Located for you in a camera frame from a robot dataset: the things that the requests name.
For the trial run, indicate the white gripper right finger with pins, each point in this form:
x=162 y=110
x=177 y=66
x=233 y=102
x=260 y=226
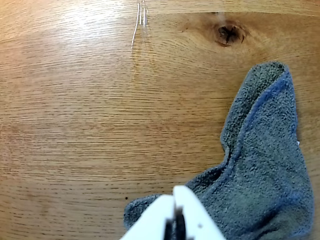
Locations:
x=195 y=215

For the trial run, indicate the grey microfibre cloth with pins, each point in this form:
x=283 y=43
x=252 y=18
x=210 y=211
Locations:
x=262 y=175

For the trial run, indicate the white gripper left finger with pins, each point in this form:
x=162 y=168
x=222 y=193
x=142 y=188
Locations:
x=152 y=215

